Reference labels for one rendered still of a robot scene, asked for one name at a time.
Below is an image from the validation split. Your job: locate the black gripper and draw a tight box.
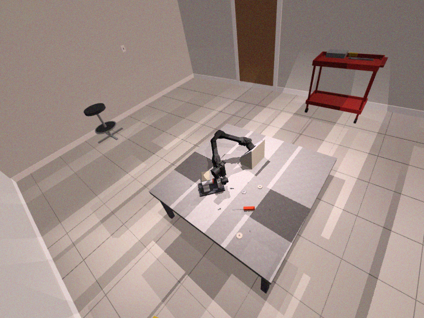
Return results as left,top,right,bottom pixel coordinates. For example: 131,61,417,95
220,170,229,185

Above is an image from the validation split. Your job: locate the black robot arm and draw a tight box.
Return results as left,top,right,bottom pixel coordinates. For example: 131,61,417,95
210,130,256,179

